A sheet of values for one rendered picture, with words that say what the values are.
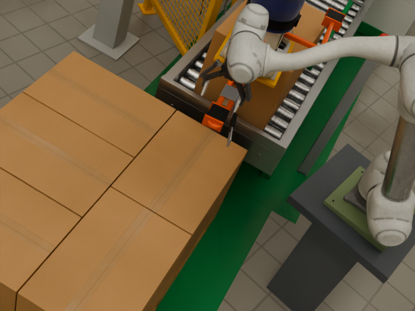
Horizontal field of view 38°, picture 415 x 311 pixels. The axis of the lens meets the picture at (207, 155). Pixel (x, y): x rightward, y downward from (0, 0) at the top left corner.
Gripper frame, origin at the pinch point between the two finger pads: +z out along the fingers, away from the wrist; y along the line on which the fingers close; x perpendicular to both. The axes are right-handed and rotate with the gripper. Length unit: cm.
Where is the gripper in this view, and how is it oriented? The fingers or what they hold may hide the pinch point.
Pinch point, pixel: (220, 100)
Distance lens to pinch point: 221.6
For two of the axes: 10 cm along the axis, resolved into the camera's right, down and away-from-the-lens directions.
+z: -2.8, 6.4, 7.1
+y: -8.8, -4.7, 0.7
